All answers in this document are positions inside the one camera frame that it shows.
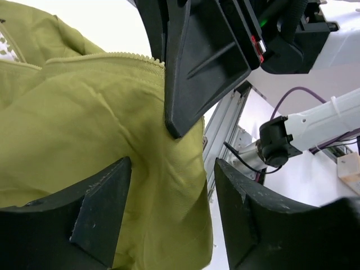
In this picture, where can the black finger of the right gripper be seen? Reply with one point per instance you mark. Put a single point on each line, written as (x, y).
(155, 17)

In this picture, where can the aluminium frame rail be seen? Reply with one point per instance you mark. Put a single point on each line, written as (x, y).
(235, 119)

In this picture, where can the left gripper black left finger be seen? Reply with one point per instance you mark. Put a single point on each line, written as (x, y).
(75, 228)

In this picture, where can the olive green hooded jacket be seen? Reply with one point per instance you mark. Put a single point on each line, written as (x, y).
(69, 109)

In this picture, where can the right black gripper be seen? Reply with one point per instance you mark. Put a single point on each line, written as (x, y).
(207, 41)

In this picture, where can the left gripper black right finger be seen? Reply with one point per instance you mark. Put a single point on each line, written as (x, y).
(265, 230)

